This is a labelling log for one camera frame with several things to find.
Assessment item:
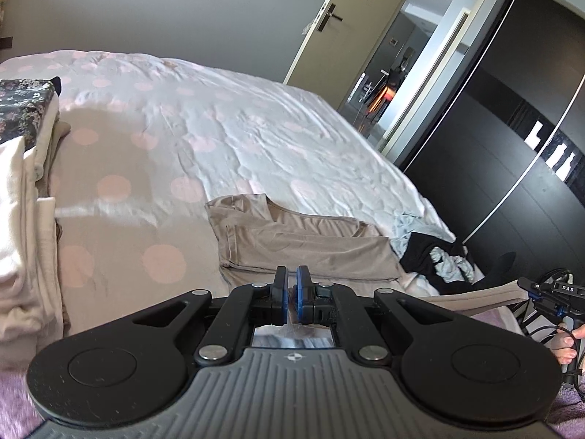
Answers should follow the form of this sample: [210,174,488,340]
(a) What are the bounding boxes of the purple fluffy blanket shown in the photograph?
[0,304,585,439]

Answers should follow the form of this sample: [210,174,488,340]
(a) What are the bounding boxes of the dark door handle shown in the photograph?
[317,4,343,33]

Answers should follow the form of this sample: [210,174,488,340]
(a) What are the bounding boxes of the black sliding wardrobe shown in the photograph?
[395,0,585,330]

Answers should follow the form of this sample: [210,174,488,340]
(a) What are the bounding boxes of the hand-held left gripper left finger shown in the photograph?
[132,266,290,367]

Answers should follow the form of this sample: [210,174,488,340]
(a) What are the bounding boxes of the cream folded cloth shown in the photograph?
[23,96,71,184]

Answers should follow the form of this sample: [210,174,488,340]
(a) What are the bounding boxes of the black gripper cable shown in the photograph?
[521,267,585,391]

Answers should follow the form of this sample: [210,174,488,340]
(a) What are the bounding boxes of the white door frame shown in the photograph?
[338,0,499,161]

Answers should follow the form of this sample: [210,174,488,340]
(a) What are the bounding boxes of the white folded cloth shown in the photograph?
[0,137,60,344]

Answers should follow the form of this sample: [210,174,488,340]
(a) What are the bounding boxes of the cream door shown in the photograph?
[284,0,428,110]

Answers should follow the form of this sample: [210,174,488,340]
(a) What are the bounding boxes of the bed with pink-dotted sheet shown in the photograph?
[0,48,526,376]

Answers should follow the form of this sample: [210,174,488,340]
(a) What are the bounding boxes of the person's right hand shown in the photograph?
[551,324,585,378]

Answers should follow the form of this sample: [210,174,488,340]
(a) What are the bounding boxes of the beige long-sleeve shirt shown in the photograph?
[205,193,405,283]

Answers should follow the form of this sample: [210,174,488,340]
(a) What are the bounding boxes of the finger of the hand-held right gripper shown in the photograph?
[518,277,547,303]

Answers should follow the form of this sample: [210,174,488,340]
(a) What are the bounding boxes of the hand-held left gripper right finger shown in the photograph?
[296,265,458,367]

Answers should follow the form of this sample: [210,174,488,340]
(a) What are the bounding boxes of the black garment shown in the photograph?
[400,232,485,296]

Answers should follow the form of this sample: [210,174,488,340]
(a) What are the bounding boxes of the dark floral folded cloth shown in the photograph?
[0,78,61,151]

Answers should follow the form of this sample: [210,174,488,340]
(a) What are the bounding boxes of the beige pants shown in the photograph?
[450,282,537,318]

